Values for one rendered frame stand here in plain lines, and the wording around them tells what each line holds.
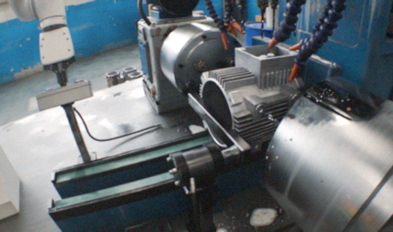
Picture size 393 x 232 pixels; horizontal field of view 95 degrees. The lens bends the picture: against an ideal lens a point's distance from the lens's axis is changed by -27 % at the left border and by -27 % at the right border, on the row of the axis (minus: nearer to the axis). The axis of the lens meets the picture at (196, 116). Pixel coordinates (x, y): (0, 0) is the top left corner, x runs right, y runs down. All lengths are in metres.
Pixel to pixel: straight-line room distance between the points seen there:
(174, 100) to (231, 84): 0.53
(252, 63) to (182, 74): 0.26
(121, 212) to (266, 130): 0.37
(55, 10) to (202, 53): 0.46
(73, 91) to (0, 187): 0.36
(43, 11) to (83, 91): 0.27
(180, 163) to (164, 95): 0.62
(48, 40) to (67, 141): 0.43
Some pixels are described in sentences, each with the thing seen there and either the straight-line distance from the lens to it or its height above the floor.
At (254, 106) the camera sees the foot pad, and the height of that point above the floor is 1.07.
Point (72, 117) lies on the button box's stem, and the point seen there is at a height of 0.98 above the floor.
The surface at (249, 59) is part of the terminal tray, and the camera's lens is 0.52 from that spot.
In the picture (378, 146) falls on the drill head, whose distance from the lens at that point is 0.29.
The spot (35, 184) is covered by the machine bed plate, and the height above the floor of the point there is 0.80.
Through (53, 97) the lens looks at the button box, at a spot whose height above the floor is 1.06.
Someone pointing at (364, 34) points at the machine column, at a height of 1.21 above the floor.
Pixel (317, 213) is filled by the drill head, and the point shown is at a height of 1.05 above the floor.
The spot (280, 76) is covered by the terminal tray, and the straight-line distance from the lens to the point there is 0.54.
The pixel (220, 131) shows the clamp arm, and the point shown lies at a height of 1.02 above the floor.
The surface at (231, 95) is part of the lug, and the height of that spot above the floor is 1.09.
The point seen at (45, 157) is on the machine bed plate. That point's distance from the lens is 0.96.
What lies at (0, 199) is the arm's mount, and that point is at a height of 0.87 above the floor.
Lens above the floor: 1.29
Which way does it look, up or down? 31 degrees down
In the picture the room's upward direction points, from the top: 3 degrees counter-clockwise
